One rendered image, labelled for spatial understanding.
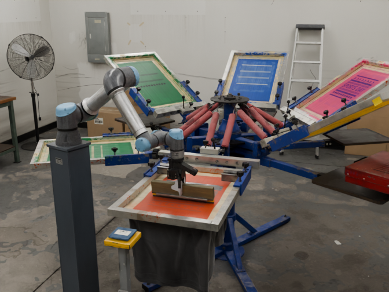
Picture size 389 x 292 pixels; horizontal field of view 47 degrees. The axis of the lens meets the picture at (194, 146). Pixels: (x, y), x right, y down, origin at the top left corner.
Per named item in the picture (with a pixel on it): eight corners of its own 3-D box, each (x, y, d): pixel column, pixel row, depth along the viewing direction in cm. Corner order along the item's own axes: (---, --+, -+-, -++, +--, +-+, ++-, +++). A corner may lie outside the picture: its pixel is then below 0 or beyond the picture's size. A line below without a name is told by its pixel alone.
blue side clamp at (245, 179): (241, 196, 257) (241, 184, 255) (232, 194, 258) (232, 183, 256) (250, 178, 284) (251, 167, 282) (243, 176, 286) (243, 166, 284)
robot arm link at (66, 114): (52, 127, 263) (50, 104, 259) (70, 123, 274) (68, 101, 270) (66, 130, 257) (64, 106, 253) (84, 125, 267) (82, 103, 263)
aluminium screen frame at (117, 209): (217, 232, 213) (218, 224, 212) (107, 215, 230) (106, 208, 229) (249, 175, 285) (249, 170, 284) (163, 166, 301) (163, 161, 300)
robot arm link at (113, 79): (101, 65, 230) (150, 146, 225) (116, 64, 239) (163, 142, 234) (90, 78, 237) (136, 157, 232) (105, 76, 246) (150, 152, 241)
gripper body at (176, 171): (172, 175, 250) (171, 154, 246) (186, 176, 247) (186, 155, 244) (167, 180, 243) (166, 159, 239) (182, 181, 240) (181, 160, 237)
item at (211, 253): (209, 293, 237) (210, 220, 225) (203, 292, 238) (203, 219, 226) (230, 251, 279) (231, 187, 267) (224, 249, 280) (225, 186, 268)
